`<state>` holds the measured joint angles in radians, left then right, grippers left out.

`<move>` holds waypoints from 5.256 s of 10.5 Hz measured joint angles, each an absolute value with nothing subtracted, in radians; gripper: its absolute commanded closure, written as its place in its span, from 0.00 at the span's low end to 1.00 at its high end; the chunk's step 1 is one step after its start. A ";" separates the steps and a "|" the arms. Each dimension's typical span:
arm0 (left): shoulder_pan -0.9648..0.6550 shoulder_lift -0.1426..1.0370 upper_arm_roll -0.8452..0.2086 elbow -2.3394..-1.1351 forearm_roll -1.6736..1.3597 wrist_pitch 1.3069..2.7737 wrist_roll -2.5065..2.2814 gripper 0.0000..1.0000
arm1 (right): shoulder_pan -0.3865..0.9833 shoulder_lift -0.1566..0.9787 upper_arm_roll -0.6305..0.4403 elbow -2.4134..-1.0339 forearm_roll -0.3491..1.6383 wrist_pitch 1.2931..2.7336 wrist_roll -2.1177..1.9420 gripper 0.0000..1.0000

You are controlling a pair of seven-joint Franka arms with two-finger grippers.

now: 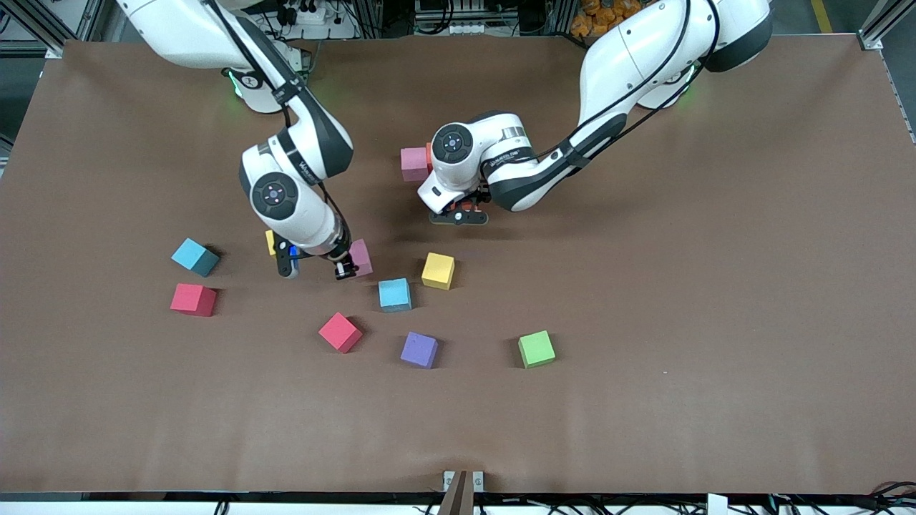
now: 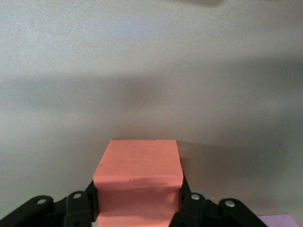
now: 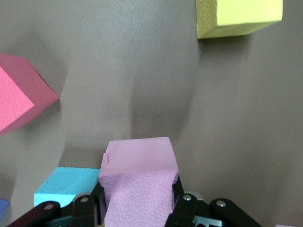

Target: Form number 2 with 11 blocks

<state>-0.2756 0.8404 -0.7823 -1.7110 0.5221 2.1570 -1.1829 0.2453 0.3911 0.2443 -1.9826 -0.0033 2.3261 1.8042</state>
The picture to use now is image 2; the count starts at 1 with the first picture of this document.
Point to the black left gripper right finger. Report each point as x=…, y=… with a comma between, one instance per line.
x=201, y=212

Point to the brown table cover sheet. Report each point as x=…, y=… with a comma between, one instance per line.
x=142, y=71

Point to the pink foam cube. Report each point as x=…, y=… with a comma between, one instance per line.
x=277, y=222

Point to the orange foam cube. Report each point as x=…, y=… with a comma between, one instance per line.
x=139, y=170

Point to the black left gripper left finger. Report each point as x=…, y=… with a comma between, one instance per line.
x=71, y=208

